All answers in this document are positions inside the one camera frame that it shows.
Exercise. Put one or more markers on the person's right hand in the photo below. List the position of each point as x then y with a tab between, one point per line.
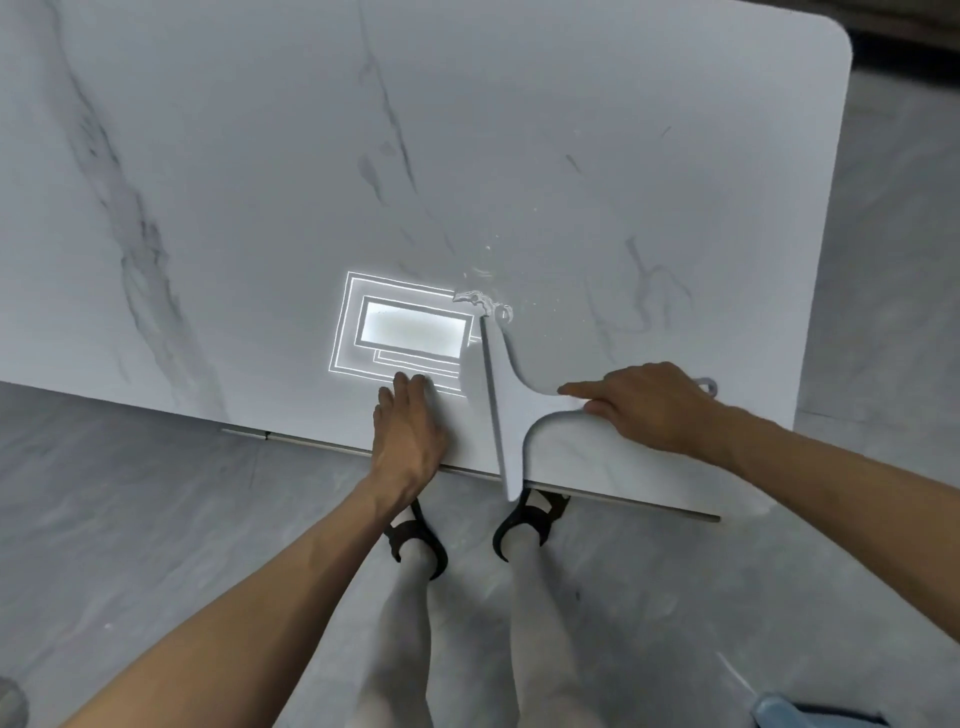
660	409

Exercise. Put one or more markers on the person's left hand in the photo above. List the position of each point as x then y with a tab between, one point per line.
409	442

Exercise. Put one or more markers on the white plastic squeegee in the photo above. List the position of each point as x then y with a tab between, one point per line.
506	405

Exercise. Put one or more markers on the person's right forearm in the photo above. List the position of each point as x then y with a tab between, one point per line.
840	495

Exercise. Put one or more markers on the person's left forearm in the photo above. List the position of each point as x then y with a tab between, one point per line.
225	630

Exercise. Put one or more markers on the person's left sandal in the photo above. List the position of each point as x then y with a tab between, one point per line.
420	544

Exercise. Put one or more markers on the person's sandal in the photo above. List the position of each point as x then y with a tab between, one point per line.
420	544
525	521

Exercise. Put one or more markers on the person's right sandal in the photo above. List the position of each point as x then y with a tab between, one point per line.
525	521

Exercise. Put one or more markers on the person's right leg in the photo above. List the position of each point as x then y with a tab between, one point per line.
544	645

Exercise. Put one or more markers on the white marble table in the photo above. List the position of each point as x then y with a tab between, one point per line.
525	150

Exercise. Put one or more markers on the light blue trash bin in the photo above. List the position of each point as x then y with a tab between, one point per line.
776	711

